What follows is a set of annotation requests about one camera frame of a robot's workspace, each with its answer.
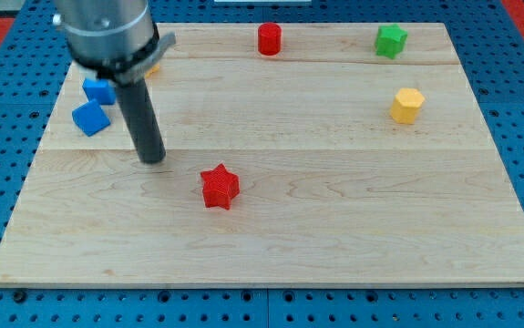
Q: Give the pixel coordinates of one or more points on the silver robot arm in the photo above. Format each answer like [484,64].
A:
[118,40]

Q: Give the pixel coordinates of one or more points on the red star block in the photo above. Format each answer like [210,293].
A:
[219,187]

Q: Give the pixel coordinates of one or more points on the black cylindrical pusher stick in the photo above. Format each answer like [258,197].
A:
[136,107]

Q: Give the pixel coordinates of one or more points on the blue block behind cube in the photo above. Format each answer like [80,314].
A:
[100,90]

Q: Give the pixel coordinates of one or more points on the yellow block behind arm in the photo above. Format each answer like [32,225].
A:
[152,70]

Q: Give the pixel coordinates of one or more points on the red cylinder block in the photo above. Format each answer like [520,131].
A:
[269,39]

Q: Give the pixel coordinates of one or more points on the green star block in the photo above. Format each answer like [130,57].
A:
[390,40]

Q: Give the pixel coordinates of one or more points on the wooden board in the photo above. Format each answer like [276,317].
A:
[333,192]

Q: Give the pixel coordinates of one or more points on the yellow hexagon block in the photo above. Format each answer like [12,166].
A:
[406,105]

